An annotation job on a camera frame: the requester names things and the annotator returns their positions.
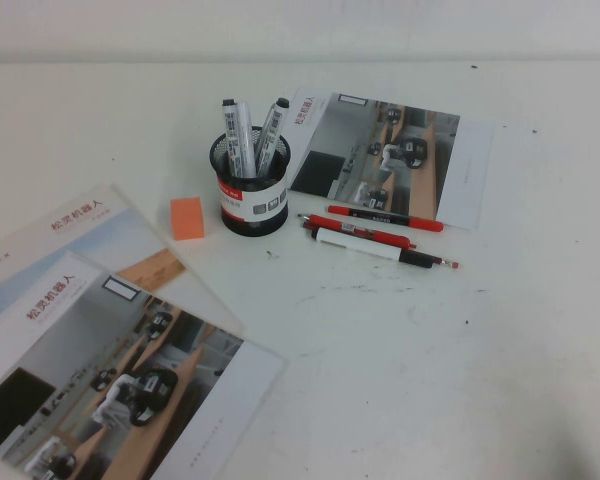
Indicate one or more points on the black mesh pen holder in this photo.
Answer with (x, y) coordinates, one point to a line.
(250, 220)

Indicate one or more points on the red gel pen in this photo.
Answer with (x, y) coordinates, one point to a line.
(360, 231)

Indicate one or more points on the red marker pen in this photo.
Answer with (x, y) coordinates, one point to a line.
(380, 217)

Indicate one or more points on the black-capped grey marker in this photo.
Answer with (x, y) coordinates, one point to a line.
(230, 130)
(272, 130)

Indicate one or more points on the orange rectangular block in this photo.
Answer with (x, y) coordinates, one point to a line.
(187, 222)

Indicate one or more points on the office photo brochure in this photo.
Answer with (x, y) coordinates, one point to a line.
(130, 375)
(475, 165)

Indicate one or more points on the sky cover brochure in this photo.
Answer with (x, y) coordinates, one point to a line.
(105, 235)

